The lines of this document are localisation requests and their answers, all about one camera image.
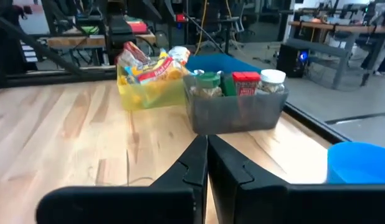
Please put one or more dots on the yellow blue-edged ramen packet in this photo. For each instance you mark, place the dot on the yellow blue-edged ramen packet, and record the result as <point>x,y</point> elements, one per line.
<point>158,70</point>

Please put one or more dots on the blue plastic bowl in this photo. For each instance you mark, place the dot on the blue plastic bowl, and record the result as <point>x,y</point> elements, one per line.
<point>359,163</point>

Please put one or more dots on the blue plastic bin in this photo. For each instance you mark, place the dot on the blue plastic bin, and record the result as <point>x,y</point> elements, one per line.
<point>220,63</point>

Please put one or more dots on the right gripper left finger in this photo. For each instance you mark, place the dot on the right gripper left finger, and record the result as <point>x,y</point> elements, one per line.
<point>133,202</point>

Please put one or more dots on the office chair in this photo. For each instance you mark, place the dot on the office chair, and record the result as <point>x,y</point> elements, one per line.
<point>239,23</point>

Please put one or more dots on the green-lidded spice jar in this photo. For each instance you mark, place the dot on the green-lidded spice jar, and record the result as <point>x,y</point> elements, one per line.
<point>208,84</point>

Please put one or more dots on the black computer tower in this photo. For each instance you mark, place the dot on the black computer tower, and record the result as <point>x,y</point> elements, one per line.
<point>292,60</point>

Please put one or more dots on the wooden workbench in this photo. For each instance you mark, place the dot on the wooden workbench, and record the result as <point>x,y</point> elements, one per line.
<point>335,29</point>
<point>86,40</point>

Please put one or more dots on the white-lidded spice jar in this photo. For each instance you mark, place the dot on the white-lidded spice jar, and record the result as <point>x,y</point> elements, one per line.
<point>272,81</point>

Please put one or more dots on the yellow translucent plastic bin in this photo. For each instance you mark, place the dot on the yellow translucent plastic bin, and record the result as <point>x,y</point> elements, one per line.
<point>149,95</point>

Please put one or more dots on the white yellow ramen packet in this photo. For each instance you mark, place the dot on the white yellow ramen packet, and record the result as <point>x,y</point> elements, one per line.
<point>180,54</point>

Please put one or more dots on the red-lidded spice tin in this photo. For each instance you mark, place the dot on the red-lidded spice tin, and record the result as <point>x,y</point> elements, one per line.
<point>246,82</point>

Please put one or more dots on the person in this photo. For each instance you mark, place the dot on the person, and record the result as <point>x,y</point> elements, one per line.
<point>384,62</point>

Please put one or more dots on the pink flat item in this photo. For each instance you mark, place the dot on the pink flat item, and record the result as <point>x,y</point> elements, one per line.
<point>138,27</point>

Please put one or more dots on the grey translucent plastic bin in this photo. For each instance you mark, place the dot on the grey translucent plastic bin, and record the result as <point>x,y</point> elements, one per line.
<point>236,115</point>

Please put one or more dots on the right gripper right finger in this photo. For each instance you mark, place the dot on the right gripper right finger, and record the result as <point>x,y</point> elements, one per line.
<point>289,202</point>

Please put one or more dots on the dark green tin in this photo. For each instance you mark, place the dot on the dark green tin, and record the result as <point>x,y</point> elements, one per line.
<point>227,84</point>

